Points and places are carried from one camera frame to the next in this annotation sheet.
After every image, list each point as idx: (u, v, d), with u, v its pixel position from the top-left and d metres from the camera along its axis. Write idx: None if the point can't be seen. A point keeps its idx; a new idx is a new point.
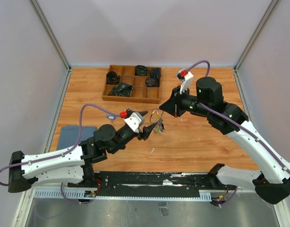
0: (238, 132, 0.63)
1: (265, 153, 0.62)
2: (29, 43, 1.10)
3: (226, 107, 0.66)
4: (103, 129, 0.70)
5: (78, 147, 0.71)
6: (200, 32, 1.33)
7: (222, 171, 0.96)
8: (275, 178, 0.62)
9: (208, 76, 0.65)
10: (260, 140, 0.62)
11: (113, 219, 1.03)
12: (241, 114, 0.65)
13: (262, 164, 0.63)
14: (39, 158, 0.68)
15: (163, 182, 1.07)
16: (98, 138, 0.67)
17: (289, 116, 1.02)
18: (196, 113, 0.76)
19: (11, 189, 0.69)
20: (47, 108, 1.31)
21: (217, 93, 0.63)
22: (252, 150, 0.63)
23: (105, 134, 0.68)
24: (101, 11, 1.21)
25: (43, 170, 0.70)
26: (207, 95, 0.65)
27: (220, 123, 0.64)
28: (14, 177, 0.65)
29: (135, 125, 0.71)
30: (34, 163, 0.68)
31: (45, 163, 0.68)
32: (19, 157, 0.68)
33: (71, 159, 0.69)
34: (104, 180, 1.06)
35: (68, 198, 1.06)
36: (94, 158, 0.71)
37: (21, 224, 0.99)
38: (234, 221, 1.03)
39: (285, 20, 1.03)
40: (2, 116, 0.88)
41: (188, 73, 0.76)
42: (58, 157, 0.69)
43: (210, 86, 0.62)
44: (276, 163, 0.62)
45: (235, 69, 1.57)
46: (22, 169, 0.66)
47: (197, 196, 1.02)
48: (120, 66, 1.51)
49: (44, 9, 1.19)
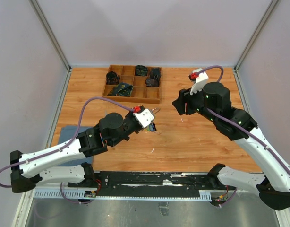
0: (247, 140, 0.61)
1: (273, 162, 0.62)
2: (29, 43, 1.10)
3: (234, 112, 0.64)
4: (109, 117, 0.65)
5: (75, 141, 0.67)
6: (200, 32, 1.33)
7: (223, 172, 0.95)
8: (283, 187, 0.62)
9: (215, 82, 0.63)
10: (268, 148, 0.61)
11: (113, 219, 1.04)
12: (250, 121, 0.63)
13: (269, 171, 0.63)
14: (36, 156, 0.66)
15: (163, 182, 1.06)
16: (106, 126, 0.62)
17: (289, 116, 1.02)
18: (201, 113, 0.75)
19: (15, 188, 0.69)
20: (47, 108, 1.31)
21: (226, 99, 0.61)
22: (260, 158, 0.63)
23: (113, 121, 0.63)
24: (101, 11, 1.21)
25: (42, 168, 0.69)
26: (214, 100, 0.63)
27: (228, 129, 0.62)
28: (13, 177, 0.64)
29: (147, 121, 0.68)
30: (31, 161, 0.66)
31: (43, 160, 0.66)
32: (17, 157, 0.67)
33: (69, 153, 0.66)
34: (104, 180, 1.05)
35: (68, 198, 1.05)
36: (95, 149, 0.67)
37: (21, 224, 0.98)
38: (234, 221, 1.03)
39: (285, 20, 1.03)
40: (2, 116, 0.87)
41: (200, 74, 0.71)
42: (56, 152, 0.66)
43: (218, 92, 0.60)
44: (283, 171, 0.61)
45: (235, 68, 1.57)
46: (21, 169, 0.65)
47: (196, 196, 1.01)
48: (120, 66, 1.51)
49: (44, 8, 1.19)
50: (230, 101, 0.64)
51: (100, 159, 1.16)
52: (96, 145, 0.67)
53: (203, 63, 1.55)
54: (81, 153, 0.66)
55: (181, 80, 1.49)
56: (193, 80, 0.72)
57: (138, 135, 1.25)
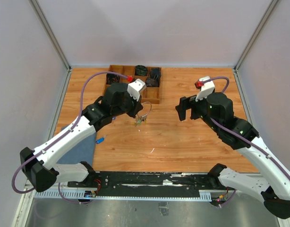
0: (249, 149, 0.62)
1: (276, 170, 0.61)
2: (29, 43, 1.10)
3: (236, 122, 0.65)
4: (114, 85, 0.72)
5: (81, 118, 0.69)
6: (201, 33, 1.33)
7: (224, 174, 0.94)
8: (286, 196, 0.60)
9: (218, 93, 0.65)
10: (270, 157, 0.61)
11: (113, 219, 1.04)
12: (251, 130, 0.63)
13: (272, 180, 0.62)
14: (51, 143, 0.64)
15: (163, 182, 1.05)
16: (115, 89, 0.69)
17: (289, 116, 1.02)
18: (205, 119, 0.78)
19: (39, 187, 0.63)
20: (47, 108, 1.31)
21: (229, 110, 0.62)
22: (263, 167, 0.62)
23: (119, 87, 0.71)
24: (102, 12, 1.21)
25: (60, 154, 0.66)
26: (217, 111, 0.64)
27: (231, 139, 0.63)
28: (35, 170, 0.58)
29: (139, 86, 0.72)
30: (47, 150, 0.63)
31: (59, 145, 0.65)
32: (30, 152, 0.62)
33: (81, 130, 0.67)
34: (104, 180, 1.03)
35: (67, 198, 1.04)
36: (103, 120, 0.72)
37: (21, 223, 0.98)
38: (234, 221, 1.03)
39: (285, 20, 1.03)
40: (2, 115, 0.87)
41: (206, 83, 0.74)
42: (68, 134, 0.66)
43: (222, 103, 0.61)
44: (286, 180, 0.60)
45: (235, 69, 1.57)
46: (39, 160, 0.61)
47: (197, 197, 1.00)
48: (120, 66, 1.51)
49: (44, 9, 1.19)
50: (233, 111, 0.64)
51: (100, 159, 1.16)
52: (105, 115, 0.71)
53: (203, 63, 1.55)
54: (92, 126, 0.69)
55: (181, 80, 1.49)
56: (199, 88, 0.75)
57: (138, 135, 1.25)
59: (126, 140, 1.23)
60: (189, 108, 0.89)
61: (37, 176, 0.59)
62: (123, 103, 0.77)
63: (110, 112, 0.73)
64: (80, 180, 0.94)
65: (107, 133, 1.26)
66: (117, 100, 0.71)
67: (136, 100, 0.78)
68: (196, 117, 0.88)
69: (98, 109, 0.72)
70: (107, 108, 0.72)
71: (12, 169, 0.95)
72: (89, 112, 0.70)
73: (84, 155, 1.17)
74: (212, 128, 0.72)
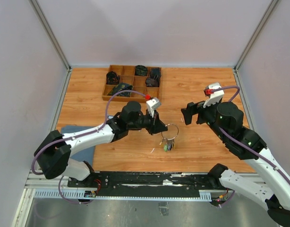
0: (257, 161, 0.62)
1: (283, 183, 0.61)
2: (29, 44, 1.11)
3: (244, 132, 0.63)
4: (130, 104, 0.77)
5: (106, 126, 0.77)
6: (201, 32, 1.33)
7: (226, 176, 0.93)
8: None
9: (229, 103, 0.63)
10: (278, 170, 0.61)
11: (113, 219, 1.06)
12: (260, 141, 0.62)
13: (278, 191, 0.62)
14: (81, 133, 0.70)
15: (163, 181, 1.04)
16: (131, 109, 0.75)
17: (289, 116, 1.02)
18: (211, 126, 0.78)
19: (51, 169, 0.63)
20: (47, 108, 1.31)
21: (240, 121, 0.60)
22: (270, 178, 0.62)
23: (134, 106, 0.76)
24: (102, 12, 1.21)
25: (81, 146, 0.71)
26: (227, 121, 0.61)
27: (238, 150, 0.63)
28: (61, 151, 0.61)
29: (152, 102, 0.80)
30: (76, 138, 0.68)
31: (87, 137, 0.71)
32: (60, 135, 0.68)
33: (105, 133, 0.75)
34: (104, 180, 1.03)
35: (67, 198, 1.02)
36: (120, 134, 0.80)
37: (21, 223, 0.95)
38: (234, 221, 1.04)
39: (285, 19, 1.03)
40: (2, 115, 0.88)
41: (216, 91, 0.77)
42: (94, 132, 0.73)
43: (233, 114, 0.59)
44: None
45: (235, 69, 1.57)
46: (68, 143, 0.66)
47: (196, 197, 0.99)
48: (120, 66, 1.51)
49: (44, 8, 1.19)
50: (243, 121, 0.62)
51: (100, 159, 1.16)
52: (121, 129, 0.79)
53: (203, 63, 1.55)
54: (112, 135, 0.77)
55: (181, 80, 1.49)
56: (208, 95, 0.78)
57: (139, 135, 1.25)
59: (126, 140, 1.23)
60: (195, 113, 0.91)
61: (60, 157, 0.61)
62: (139, 119, 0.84)
63: (126, 127, 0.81)
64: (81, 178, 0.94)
65: None
66: (132, 117, 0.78)
67: (151, 116, 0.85)
68: (202, 122, 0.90)
69: (116, 123, 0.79)
70: (123, 124, 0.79)
71: (12, 169, 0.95)
72: (110, 124, 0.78)
73: (84, 155, 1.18)
74: (218, 136, 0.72)
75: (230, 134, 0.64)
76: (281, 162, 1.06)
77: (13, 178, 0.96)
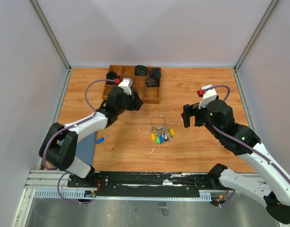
0: (251, 155, 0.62)
1: (277, 177, 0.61)
2: (29, 43, 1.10)
3: (237, 128, 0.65)
4: (113, 89, 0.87)
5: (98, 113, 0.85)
6: (201, 32, 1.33)
7: (226, 175, 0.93)
8: (288, 202, 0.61)
9: (218, 100, 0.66)
10: (272, 163, 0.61)
11: (113, 219, 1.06)
12: (253, 136, 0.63)
13: (274, 185, 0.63)
14: (80, 121, 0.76)
15: (163, 182, 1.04)
16: (116, 93, 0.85)
17: (289, 116, 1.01)
18: (207, 126, 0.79)
19: (64, 156, 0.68)
20: (47, 108, 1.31)
21: (229, 115, 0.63)
22: (265, 172, 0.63)
23: (118, 90, 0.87)
24: (102, 12, 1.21)
25: (83, 132, 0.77)
26: (218, 118, 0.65)
27: (233, 145, 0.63)
28: (69, 138, 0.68)
29: (126, 82, 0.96)
30: (78, 125, 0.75)
31: (86, 124, 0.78)
32: (61, 125, 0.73)
33: (99, 119, 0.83)
34: (104, 180, 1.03)
35: (67, 198, 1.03)
36: (112, 118, 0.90)
37: (21, 224, 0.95)
38: (234, 221, 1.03)
39: (285, 19, 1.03)
40: (2, 115, 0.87)
41: (207, 91, 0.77)
42: (90, 118, 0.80)
43: (221, 109, 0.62)
44: (289, 187, 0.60)
45: (235, 69, 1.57)
46: (72, 130, 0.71)
47: (196, 197, 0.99)
48: (120, 66, 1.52)
49: (44, 9, 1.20)
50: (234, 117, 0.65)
51: (100, 158, 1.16)
52: (112, 114, 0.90)
53: (203, 63, 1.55)
54: (106, 119, 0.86)
55: (181, 80, 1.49)
56: (201, 96, 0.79)
57: (138, 135, 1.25)
59: (126, 140, 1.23)
60: (191, 115, 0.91)
61: (70, 144, 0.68)
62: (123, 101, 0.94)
63: (116, 111, 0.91)
64: (84, 176, 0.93)
65: (107, 133, 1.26)
66: (118, 100, 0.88)
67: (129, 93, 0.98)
68: (200, 124, 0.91)
69: (105, 110, 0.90)
70: (113, 108, 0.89)
71: (12, 168, 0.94)
72: (100, 111, 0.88)
73: (84, 155, 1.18)
74: (214, 135, 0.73)
75: (222, 130, 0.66)
76: (281, 162, 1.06)
77: (13, 178, 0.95)
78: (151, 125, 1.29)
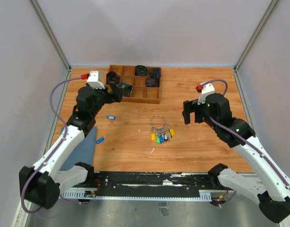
0: (243, 146, 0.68)
1: (269, 170, 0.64)
2: (29, 43, 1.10)
3: (234, 122, 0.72)
4: (80, 93, 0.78)
5: (70, 128, 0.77)
6: (201, 32, 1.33)
7: (225, 173, 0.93)
8: (278, 196, 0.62)
9: (217, 93, 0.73)
10: (264, 156, 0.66)
11: (113, 219, 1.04)
12: (248, 130, 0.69)
13: (266, 179, 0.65)
14: (48, 155, 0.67)
15: (163, 182, 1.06)
16: (85, 96, 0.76)
17: (289, 116, 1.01)
18: (206, 121, 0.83)
19: (49, 195, 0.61)
20: (47, 108, 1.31)
21: (226, 107, 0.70)
22: (257, 165, 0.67)
23: (86, 91, 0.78)
24: (102, 12, 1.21)
25: (60, 161, 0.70)
26: (215, 109, 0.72)
27: (226, 136, 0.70)
28: (42, 184, 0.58)
29: (95, 76, 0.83)
30: (48, 161, 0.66)
31: (59, 152, 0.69)
32: (29, 169, 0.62)
33: (73, 137, 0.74)
34: (104, 180, 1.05)
35: (65, 198, 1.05)
36: (89, 125, 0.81)
37: (21, 224, 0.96)
38: (234, 221, 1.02)
39: (285, 19, 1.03)
40: (2, 115, 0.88)
41: (206, 86, 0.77)
42: (62, 142, 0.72)
43: (217, 101, 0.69)
44: (280, 181, 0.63)
45: (235, 69, 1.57)
46: (43, 171, 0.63)
47: (196, 196, 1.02)
48: (120, 66, 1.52)
49: (44, 9, 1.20)
50: (230, 111, 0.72)
51: (100, 158, 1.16)
52: (87, 119, 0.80)
53: (203, 63, 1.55)
54: (81, 131, 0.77)
55: (181, 80, 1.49)
56: (200, 91, 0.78)
57: (138, 135, 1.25)
59: (126, 140, 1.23)
60: (191, 112, 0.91)
61: (46, 187, 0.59)
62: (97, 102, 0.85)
63: (91, 115, 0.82)
64: (83, 178, 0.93)
65: (107, 133, 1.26)
66: (90, 103, 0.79)
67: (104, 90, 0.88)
68: (200, 121, 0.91)
69: (79, 117, 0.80)
70: (86, 113, 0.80)
71: (12, 168, 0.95)
72: (74, 122, 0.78)
73: (84, 155, 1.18)
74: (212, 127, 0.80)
75: (218, 121, 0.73)
76: (281, 162, 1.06)
77: (13, 178, 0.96)
78: (151, 125, 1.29)
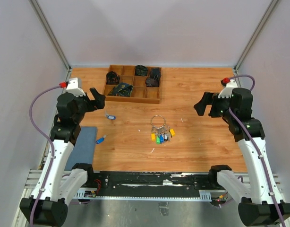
0: (246, 142, 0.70)
1: (260, 171, 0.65)
2: (29, 43, 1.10)
3: (250, 119, 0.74)
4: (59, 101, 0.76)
5: (55, 142, 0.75)
6: (201, 32, 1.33)
7: (224, 172, 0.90)
8: (257, 199, 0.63)
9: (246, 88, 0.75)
10: (261, 158, 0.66)
11: (113, 219, 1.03)
12: (259, 131, 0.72)
13: (253, 180, 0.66)
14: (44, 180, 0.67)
15: (163, 182, 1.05)
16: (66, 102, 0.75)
17: (289, 116, 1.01)
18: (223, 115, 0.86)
19: (57, 214, 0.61)
20: (47, 108, 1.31)
21: (247, 102, 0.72)
22: (251, 164, 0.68)
23: (64, 99, 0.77)
24: (102, 12, 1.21)
25: (58, 181, 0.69)
26: (236, 100, 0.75)
27: (235, 128, 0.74)
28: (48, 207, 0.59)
29: (74, 83, 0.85)
30: (46, 186, 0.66)
31: (53, 174, 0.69)
32: (29, 199, 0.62)
33: (62, 152, 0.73)
34: (104, 180, 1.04)
35: None
36: (74, 132, 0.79)
37: (21, 224, 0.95)
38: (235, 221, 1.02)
39: (285, 19, 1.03)
40: (2, 115, 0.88)
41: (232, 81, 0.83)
42: (53, 161, 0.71)
43: (242, 94, 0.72)
44: (265, 186, 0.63)
45: (235, 69, 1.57)
46: (44, 197, 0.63)
47: (196, 196, 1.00)
48: (120, 66, 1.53)
49: (44, 9, 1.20)
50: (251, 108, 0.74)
51: (100, 158, 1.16)
52: (72, 126, 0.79)
53: (202, 63, 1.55)
54: (69, 143, 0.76)
55: (181, 80, 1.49)
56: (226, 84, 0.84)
57: (138, 135, 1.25)
59: (126, 140, 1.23)
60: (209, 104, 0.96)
61: (53, 208, 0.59)
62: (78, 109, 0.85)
63: (75, 122, 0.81)
64: (85, 180, 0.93)
65: (107, 133, 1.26)
66: (72, 109, 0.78)
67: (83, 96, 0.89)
68: (215, 115, 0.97)
69: (63, 126, 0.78)
70: (70, 120, 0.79)
71: (12, 168, 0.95)
72: (60, 132, 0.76)
73: (84, 155, 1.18)
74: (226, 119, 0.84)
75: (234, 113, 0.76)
76: (281, 162, 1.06)
77: (13, 178, 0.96)
78: (151, 125, 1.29)
